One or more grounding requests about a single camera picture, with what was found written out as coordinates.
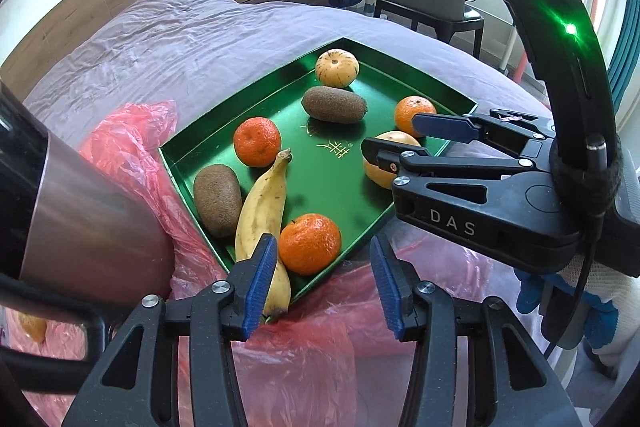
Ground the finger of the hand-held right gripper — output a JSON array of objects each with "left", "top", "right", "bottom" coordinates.
[
  {"left": 361, "top": 136, "right": 532, "bottom": 188},
  {"left": 412, "top": 108, "right": 555, "bottom": 158}
]

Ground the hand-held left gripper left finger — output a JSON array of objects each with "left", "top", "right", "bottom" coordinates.
[{"left": 60, "top": 233, "right": 278, "bottom": 427}]

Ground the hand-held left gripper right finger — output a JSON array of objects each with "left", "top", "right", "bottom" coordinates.
[{"left": 369, "top": 235, "right": 583, "bottom": 427}]

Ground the pale orange grapefruit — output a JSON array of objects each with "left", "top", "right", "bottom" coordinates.
[{"left": 363, "top": 131, "right": 422, "bottom": 188}]

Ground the small orange mandarin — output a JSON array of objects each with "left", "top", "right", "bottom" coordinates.
[{"left": 395, "top": 96, "right": 437, "bottom": 138}]

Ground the large orange mandarin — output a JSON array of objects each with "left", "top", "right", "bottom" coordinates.
[{"left": 278, "top": 214, "right": 342, "bottom": 276}]

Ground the yellow banana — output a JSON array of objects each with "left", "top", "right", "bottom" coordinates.
[{"left": 235, "top": 148, "right": 293, "bottom": 318}]

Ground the green tray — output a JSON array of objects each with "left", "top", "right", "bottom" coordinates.
[{"left": 159, "top": 38, "right": 478, "bottom": 323}]

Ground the brown kiwi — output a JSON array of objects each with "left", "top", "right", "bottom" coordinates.
[
  {"left": 193, "top": 165, "right": 243, "bottom": 239},
  {"left": 302, "top": 87, "right": 368, "bottom": 124}
]

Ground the striped yellow pepino melon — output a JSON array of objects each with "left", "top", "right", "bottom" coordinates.
[{"left": 315, "top": 49, "right": 360, "bottom": 88}]

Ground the medium orange mandarin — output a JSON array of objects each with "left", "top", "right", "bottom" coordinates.
[{"left": 234, "top": 117, "right": 282, "bottom": 168}]

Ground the person's right hand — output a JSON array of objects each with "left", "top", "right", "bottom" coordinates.
[{"left": 515, "top": 252, "right": 633, "bottom": 365}]

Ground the red plastic bag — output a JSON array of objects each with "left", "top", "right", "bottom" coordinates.
[{"left": 0, "top": 101, "right": 566, "bottom": 427}]

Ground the brushed metal cylinder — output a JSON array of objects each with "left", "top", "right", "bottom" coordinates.
[{"left": 0, "top": 79, "right": 176, "bottom": 393}]

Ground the teal curtain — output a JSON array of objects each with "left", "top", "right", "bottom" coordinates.
[{"left": 607, "top": 0, "right": 640, "bottom": 118}]

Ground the red yellow apple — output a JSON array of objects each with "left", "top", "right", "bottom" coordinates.
[{"left": 17, "top": 312, "right": 48, "bottom": 343}]

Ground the bed with purple cover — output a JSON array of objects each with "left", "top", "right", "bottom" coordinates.
[{"left": 0, "top": 0, "right": 556, "bottom": 168}]

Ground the black cable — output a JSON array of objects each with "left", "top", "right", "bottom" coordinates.
[{"left": 547, "top": 207, "right": 608, "bottom": 358}]

